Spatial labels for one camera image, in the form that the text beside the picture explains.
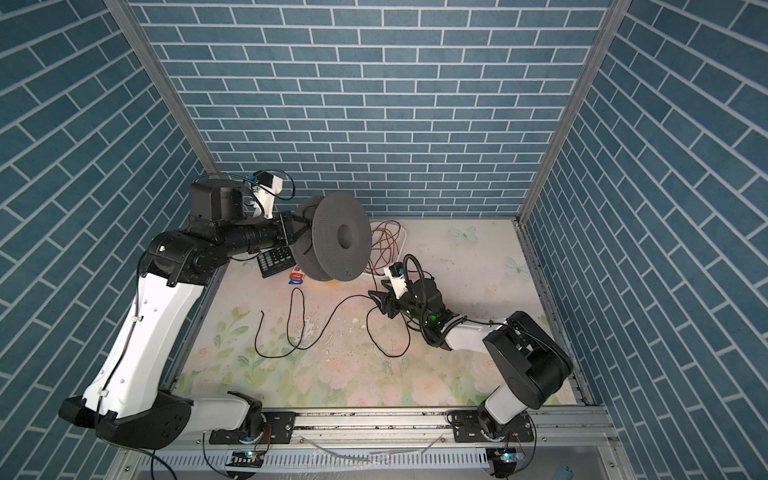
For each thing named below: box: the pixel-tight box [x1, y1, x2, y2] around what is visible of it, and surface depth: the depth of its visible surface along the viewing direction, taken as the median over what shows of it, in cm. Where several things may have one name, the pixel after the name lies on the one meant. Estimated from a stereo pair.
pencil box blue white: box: [288, 266, 305, 285], surface depth 104 cm
